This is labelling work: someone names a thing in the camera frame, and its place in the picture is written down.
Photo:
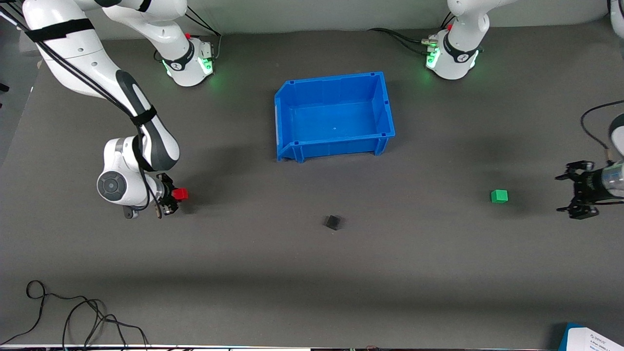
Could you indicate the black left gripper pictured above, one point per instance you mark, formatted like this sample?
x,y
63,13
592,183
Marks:
x,y
590,188

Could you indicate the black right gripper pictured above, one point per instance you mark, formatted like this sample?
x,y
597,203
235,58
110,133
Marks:
x,y
165,193

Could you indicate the red cube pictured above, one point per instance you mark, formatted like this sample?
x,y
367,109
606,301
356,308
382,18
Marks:
x,y
181,194

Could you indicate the green cube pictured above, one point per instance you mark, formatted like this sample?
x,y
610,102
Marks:
x,y
499,196

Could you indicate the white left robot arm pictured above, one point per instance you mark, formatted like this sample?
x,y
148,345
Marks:
x,y
456,53

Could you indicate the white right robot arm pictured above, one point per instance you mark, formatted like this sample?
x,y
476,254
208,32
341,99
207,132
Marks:
x,y
87,58

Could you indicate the black cube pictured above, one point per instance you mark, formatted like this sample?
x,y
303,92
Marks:
x,y
333,222

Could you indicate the blue box with white label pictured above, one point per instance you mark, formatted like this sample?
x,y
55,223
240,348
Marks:
x,y
592,339

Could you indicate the blue plastic bin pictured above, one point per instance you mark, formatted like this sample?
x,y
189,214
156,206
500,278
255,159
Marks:
x,y
334,122

